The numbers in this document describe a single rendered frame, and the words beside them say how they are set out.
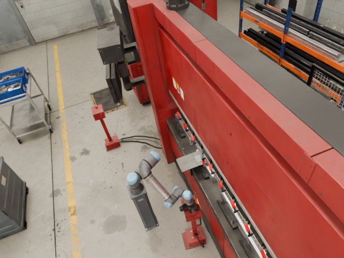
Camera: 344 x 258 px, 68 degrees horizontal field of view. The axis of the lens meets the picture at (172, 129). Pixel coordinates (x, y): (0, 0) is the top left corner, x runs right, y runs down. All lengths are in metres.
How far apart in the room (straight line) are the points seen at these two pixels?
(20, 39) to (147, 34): 6.97
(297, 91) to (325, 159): 0.40
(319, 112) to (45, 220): 3.61
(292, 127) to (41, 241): 3.44
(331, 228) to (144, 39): 2.20
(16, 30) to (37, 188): 5.81
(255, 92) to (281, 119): 0.21
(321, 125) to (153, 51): 1.97
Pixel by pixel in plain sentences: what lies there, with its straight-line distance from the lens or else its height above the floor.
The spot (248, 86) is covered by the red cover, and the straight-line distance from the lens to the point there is 1.33.
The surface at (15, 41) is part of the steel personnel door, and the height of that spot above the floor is 0.24.
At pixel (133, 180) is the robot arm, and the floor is 1.00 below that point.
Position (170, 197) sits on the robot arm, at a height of 1.07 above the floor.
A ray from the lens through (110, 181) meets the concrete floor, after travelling 4.00.
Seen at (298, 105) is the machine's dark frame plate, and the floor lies 2.30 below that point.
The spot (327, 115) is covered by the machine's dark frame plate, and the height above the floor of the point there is 2.30.
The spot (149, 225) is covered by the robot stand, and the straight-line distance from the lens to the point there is 3.37.
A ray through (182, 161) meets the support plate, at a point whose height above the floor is 1.00.
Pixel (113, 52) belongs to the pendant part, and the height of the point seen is 1.87.
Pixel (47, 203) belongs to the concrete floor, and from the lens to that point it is 4.23.
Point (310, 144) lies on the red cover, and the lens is 1.09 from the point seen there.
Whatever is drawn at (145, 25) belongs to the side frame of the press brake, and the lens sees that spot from 2.66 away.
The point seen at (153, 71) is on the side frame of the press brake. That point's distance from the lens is 2.88.
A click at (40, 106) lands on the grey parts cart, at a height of 0.33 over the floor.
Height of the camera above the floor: 3.07
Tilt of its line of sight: 44 degrees down
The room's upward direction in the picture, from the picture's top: 10 degrees counter-clockwise
